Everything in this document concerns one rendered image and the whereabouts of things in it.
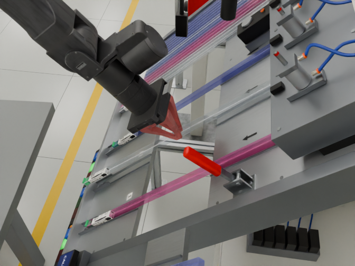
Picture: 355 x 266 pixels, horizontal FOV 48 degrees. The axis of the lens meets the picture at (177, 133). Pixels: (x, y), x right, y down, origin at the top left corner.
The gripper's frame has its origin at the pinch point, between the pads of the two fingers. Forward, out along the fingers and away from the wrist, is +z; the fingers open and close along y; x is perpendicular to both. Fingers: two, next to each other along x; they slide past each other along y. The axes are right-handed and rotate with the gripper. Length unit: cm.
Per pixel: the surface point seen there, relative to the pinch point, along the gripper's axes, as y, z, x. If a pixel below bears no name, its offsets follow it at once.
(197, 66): 83, 36, 33
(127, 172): -0.6, 3.5, 16.9
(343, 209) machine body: 8, 51, -12
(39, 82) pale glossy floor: 113, 12, 132
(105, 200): -5.7, 4.1, 22.5
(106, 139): 14.0, 3.1, 28.4
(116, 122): 20.8, 4.1, 28.2
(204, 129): 88, 73, 57
